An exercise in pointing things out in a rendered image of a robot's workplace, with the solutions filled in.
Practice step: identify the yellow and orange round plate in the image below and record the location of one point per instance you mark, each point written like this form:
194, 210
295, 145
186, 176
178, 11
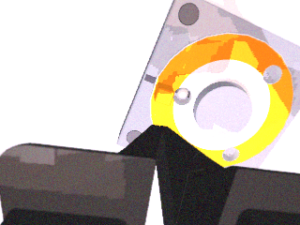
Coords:
237, 58

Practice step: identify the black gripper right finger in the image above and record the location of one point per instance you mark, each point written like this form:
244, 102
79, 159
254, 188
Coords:
195, 190

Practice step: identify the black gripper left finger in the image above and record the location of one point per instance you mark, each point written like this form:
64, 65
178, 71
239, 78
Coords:
79, 181

